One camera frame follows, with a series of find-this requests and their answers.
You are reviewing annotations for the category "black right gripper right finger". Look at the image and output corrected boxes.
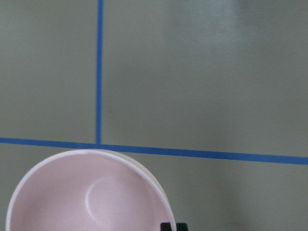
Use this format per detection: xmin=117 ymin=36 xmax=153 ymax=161
xmin=176 ymin=223 xmax=188 ymax=231

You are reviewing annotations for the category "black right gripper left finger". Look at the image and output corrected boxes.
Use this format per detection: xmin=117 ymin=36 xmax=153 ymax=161
xmin=160 ymin=223 xmax=173 ymax=231

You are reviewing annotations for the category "pink bowl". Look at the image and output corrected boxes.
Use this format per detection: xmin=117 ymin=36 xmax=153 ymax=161
xmin=5 ymin=150 xmax=177 ymax=231

